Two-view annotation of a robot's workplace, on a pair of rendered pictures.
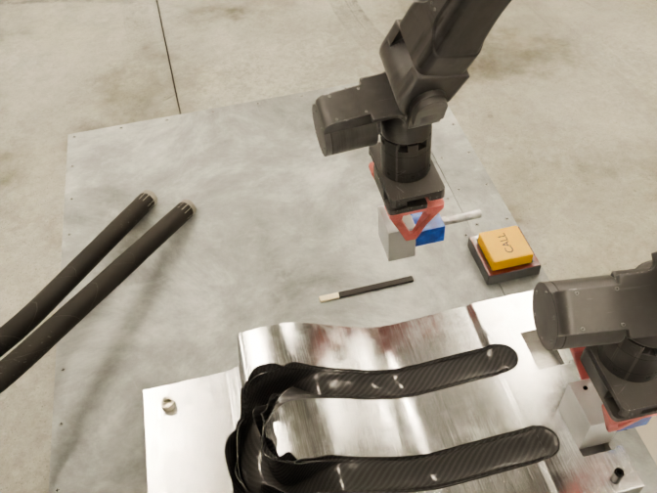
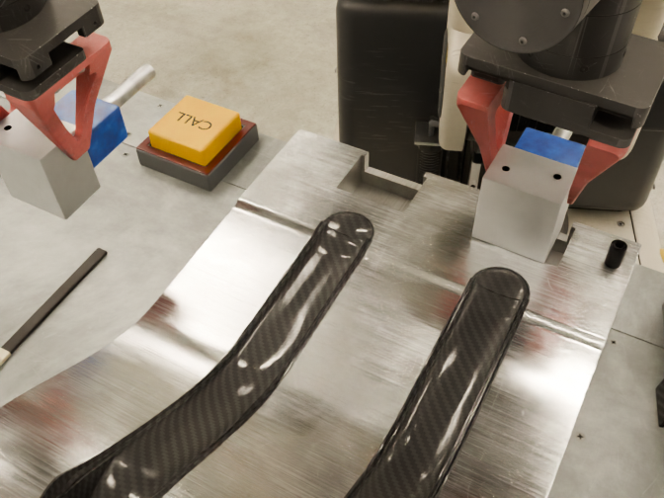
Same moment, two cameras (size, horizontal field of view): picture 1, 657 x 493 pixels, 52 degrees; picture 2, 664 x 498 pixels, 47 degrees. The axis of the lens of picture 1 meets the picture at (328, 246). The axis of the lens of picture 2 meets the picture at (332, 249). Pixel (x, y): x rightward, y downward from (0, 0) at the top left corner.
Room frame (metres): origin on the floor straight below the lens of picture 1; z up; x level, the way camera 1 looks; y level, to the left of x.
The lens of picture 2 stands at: (0.21, 0.08, 1.26)
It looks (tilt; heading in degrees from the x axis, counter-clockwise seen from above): 48 degrees down; 310
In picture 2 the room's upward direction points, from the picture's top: 2 degrees counter-clockwise
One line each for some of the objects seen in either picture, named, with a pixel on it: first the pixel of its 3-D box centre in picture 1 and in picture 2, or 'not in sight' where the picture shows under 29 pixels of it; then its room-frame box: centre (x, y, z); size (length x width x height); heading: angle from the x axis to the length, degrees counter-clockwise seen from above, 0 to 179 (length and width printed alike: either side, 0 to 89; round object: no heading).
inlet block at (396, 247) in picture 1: (431, 223); (91, 121); (0.60, -0.14, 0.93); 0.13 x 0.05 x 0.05; 99
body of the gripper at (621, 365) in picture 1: (635, 343); (576, 18); (0.33, -0.27, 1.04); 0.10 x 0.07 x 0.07; 9
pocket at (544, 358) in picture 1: (545, 355); (382, 198); (0.43, -0.25, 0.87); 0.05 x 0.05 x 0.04; 9
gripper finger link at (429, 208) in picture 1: (408, 204); (41, 89); (0.58, -0.10, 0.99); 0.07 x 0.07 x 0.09; 9
